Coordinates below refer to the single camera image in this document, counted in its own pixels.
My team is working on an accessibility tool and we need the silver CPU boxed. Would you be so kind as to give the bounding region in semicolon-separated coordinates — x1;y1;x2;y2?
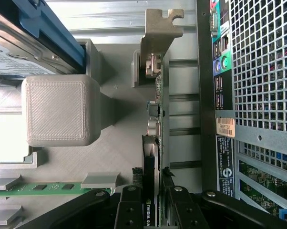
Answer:
0;119;31;164

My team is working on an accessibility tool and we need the hard disk in blue caddy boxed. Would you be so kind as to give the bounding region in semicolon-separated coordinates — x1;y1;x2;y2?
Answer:
0;0;86;81

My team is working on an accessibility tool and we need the green RAM stick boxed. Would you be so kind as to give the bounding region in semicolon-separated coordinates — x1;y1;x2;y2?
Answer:
0;182;87;198

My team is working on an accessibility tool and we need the black open PC case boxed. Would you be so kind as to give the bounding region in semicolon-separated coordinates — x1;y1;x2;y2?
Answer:
195;0;287;229

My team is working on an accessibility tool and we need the orange barcode sticker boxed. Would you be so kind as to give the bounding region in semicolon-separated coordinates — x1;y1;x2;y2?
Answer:
215;116;236;138

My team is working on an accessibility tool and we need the green motherboard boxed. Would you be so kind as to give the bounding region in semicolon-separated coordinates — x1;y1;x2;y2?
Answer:
238;159;287;215

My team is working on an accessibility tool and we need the grey printed parts rack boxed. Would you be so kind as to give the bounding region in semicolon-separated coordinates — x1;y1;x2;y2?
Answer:
0;39;170;229

